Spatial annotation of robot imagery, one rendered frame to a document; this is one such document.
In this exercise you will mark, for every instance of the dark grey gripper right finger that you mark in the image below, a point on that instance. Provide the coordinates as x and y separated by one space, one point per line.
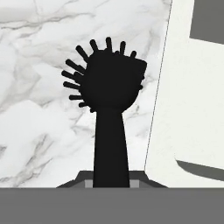
137 180

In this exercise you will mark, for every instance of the white cabinet door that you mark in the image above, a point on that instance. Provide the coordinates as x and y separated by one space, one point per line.
186 110

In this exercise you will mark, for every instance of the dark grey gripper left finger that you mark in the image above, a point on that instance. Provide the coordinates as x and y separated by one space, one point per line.
84 180

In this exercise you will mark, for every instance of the black dish brush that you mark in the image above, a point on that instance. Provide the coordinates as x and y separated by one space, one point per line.
110 84

